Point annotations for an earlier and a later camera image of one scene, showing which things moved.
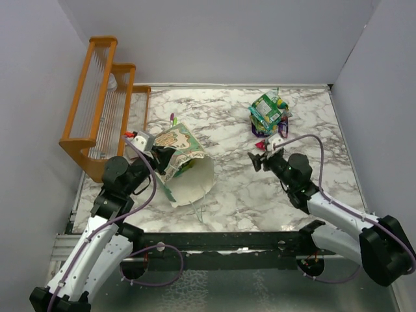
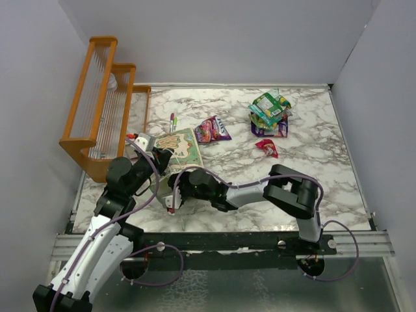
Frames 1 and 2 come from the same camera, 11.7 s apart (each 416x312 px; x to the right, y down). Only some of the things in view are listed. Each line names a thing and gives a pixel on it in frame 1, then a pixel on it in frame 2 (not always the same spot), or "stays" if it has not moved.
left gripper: x=161 y=155 stays
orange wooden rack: x=106 y=107 stays
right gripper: x=257 y=159 → x=184 y=177
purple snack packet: x=283 y=129 stays
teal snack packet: x=262 y=121 → x=264 y=115
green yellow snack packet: x=270 y=107 stays
